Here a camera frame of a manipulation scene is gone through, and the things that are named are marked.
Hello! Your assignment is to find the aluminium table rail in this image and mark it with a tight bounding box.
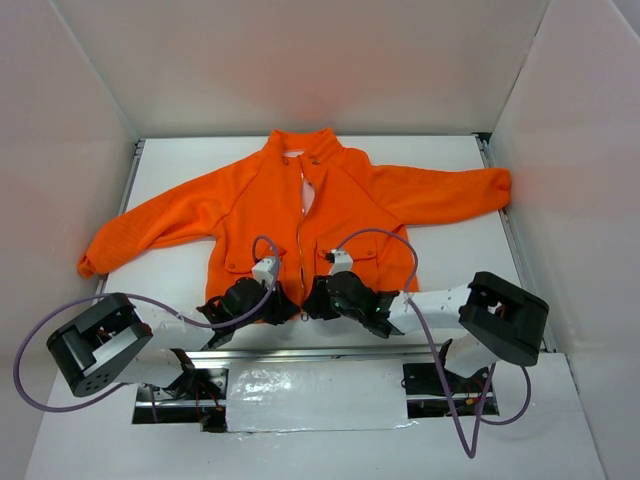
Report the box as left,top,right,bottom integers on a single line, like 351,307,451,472
74,344,556,364

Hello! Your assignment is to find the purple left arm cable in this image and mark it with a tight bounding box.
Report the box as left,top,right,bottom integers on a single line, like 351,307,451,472
12,234,281,414

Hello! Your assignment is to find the white cover board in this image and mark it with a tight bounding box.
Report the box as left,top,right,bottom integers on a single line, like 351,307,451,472
226,360,408,433

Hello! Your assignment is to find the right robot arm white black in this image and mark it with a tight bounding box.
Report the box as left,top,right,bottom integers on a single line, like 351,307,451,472
303,271,549,391

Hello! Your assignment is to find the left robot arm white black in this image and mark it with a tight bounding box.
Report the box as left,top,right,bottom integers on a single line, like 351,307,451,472
46,277,300,399

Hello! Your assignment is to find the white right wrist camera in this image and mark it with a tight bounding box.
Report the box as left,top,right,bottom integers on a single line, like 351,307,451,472
325,249,353,275

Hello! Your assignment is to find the orange zip jacket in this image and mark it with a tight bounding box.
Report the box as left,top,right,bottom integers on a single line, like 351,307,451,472
77,129,511,305

